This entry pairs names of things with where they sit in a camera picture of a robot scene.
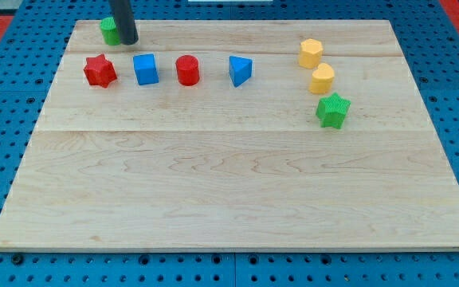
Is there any yellow heart block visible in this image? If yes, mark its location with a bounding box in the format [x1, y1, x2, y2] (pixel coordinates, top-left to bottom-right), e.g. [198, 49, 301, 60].
[308, 63, 335, 94]

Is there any green cylinder block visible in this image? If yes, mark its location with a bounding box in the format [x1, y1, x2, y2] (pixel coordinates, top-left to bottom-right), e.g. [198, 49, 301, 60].
[99, 17, 120, 45]

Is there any wooden board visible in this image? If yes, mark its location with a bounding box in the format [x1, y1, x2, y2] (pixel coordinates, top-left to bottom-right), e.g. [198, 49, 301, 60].
[0, 20, 459, 253]

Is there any blue triangle block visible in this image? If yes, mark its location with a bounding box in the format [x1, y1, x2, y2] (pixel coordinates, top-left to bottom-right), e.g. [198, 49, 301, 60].
[229, 56, 253, 88]

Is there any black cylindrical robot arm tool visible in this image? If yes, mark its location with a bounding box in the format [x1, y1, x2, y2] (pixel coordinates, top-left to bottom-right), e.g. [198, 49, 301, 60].
[108, 0, 139, 45]

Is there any red star block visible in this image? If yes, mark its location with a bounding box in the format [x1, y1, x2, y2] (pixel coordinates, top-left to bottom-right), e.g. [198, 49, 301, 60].
[84, 54, 117, 88]

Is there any green star block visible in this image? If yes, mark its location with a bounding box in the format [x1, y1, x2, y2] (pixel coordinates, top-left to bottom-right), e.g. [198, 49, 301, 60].
[316, 92, 351, 129]

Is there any blue cube block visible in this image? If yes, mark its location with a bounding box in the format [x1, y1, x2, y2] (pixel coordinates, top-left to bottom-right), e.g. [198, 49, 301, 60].
[133, 53, 159, 85]

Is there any red cylinder block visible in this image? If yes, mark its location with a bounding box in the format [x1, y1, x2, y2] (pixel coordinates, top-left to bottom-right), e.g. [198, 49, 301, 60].
[175, 55, 200, 86]

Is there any yellow hexagon block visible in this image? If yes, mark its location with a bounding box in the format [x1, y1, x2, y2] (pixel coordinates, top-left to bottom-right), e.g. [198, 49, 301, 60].
[298, 38, 324, 69]

